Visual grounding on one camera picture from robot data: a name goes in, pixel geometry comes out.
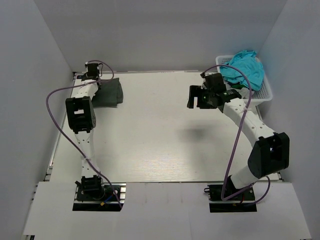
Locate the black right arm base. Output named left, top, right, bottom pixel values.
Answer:
left=203, top=183, right=257, bottom=213

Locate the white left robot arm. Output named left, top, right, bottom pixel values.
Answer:
left=65, top=79, right=106, bottom=200

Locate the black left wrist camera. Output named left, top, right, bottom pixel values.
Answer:
left=81, top=61, right=103, bottom=81

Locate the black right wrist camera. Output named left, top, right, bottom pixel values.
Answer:
left=200, top=73, right=227, bottom=94

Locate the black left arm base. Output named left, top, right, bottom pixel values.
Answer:
left=72, top=183, right=126, bottom=212

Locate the green garment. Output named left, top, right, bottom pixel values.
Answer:
left=230, top=84, right=246, bottom=90

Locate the dark grey t-shirt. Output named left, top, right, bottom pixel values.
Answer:
left=91, top=77, right=124, bottom=108

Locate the cyan t-shirt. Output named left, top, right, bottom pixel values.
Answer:
left=220, top=50, right=265, bottom=92

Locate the light grey garment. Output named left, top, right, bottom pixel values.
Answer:
left=238, top=88, right=250, bottom=99

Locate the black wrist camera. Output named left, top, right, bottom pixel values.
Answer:
left=81, top=61, right=103, bottom=81
left=200, top=73, right=227, bottom=94

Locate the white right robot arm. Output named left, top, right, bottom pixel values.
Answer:
left=187, top=85, right=290, bottom=201

